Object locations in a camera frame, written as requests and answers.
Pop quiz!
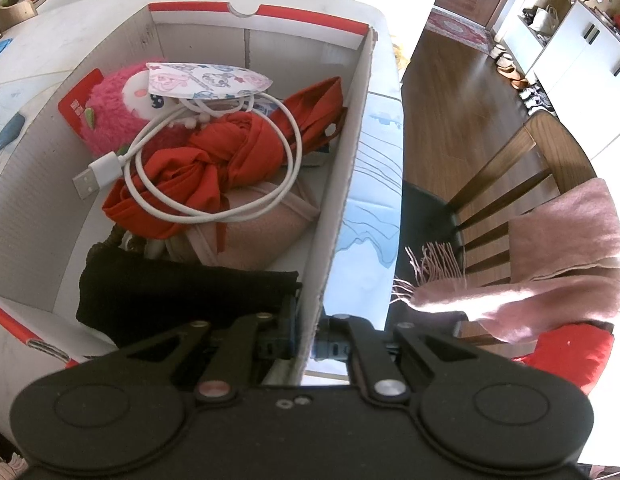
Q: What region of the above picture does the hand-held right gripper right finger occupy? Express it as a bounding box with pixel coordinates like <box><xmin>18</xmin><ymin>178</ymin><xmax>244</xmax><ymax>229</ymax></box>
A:
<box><xmin>315</xmin><ymin>312</ymin><xmax>480</xmax><ymax>404</ymax></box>

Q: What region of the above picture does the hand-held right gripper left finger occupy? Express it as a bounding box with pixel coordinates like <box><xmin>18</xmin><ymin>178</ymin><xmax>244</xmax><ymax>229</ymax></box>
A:
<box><xmin>124</xmin><ymin>305</ymin><xmax>298</xmax><ymax>402</ymax></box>

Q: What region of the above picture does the pink cloth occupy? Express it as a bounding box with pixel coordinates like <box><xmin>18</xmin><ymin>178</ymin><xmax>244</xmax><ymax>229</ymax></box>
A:
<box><xmin>165</xmin><ymin>180</ymin><xmax>323</xmax><ymax>271</ymax></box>

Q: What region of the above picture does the black cloth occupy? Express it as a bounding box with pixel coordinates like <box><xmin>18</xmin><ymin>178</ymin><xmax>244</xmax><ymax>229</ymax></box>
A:
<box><xmin>76</xmin><ymin>242</ymin><xmax>301</xmax><ymax>351</ymax></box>

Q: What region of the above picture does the red cloth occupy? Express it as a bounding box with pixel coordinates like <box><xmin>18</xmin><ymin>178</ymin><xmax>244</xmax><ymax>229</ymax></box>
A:
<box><xmin>102</xmin><ymin>76</ymin><xmax>348</xmax><ymax>251</ymax></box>

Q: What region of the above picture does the red cardboard box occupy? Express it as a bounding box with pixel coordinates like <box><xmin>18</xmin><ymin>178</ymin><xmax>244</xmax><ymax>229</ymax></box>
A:
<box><xmin>0</xmin><ymin>2</ymin><xmax>378</xmax><ymax>386</ymax></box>

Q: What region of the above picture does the pink plush toy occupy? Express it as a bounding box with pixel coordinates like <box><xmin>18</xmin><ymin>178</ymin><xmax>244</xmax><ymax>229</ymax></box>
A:
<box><xmin>80</xmin><ymin>62</ymin><xmax>201</xmax><ymax>158</ymax></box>

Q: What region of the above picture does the wooden chair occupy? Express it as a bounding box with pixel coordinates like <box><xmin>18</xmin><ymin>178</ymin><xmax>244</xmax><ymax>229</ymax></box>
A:
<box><xmin>405</xmin><ymin>110</ymin><xmax>616</xmax><ymax>346</ymax></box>

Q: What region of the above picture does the red garment on chair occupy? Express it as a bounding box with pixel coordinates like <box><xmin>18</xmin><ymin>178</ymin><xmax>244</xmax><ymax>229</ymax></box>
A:
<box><xmin>510</xmin><ymin>322</ymin><xmax>616</xmax><ymax>396</ymax></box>

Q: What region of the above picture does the printed face mask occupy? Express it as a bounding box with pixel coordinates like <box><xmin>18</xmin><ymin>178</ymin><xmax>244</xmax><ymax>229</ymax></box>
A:
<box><xmin>146</xmin><ymin>61</ymin><xmax>275</xmax><ymax>103</ymax></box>

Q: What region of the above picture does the pink fringed scarf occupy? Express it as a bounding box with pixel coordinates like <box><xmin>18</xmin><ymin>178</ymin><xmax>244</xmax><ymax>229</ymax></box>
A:
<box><xmin>392</xmin><ymin>177</ymin><xmax>620</xmax><ymax>343</ymax></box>

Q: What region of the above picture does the red card packet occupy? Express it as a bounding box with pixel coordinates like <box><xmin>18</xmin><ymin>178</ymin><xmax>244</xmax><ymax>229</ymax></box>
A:
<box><xmin>58</xmin><ymin>68</ymin><xmax>106</xmax><ymax>136</ymax></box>

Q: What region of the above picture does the row of shoes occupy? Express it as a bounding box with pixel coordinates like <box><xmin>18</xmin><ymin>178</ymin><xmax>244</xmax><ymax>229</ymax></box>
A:
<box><xmin>490</xmin><ymin>42</ymin><xmax>556</xmax><ymax>113</ymax></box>

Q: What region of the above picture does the blue plastic item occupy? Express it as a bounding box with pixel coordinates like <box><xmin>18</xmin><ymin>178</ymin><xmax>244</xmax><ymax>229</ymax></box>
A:
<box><xmin>0</xmin><ymin>112</ymin><xmax>28</xmax><ymax>158</ymax></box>

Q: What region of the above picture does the patterned rug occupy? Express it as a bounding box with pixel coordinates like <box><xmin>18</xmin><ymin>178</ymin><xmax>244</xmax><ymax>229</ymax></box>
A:
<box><xmin>427</xmin><ymin>8</ymin><xmax>491</xmax><ymax>43</ymax></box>

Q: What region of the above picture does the white low cabinet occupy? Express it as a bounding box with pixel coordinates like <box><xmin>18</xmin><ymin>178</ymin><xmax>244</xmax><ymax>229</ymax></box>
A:
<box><xmin>502</xmin><ymin>0</ymin><xmax>620</xmax><ymax>161</ymax></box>

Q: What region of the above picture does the white bag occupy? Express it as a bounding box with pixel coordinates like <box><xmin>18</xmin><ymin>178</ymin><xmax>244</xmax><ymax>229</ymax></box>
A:
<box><xmin>530</xmin><ymin>6</ymin><xmax>561</xmax><ymax>35</ymax></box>

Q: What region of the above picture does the small cardboard box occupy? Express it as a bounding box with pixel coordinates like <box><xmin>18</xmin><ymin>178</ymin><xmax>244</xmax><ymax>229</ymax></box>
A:
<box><xmin>0</xmin><ymin>0</ymin><xmax>38</xmax><ymax>31</ymax></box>

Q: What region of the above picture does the white USB cable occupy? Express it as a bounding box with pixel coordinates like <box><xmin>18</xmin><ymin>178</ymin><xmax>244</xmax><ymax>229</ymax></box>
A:
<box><xmin>72</xmin><ymin>92</ymin><xmax>305</xmax><ymax>223</ymax></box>

